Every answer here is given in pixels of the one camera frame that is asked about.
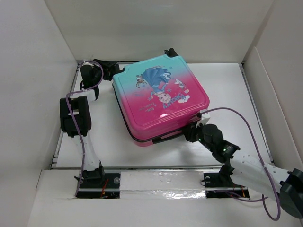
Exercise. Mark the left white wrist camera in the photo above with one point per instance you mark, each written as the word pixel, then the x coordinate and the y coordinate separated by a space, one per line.
pixel 90 63

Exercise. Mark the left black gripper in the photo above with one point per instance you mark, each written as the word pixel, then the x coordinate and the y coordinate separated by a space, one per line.
pixel 108 70

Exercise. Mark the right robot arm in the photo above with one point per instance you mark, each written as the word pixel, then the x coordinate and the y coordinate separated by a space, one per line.
pixel 246 170

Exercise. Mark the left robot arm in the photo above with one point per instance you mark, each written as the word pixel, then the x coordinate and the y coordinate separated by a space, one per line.
pixel 75 118

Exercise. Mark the pink and teal suitcase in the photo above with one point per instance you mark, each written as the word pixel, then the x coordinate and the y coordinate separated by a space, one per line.
pixel 158 97

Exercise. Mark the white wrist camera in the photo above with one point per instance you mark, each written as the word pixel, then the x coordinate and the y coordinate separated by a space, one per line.
pixel 90 63
pixel 203 116

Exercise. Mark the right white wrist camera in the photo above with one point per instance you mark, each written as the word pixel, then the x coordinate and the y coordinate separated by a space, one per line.
pixel 203 116

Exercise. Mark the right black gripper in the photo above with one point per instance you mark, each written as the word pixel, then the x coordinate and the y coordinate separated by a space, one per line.
pixel 190 131

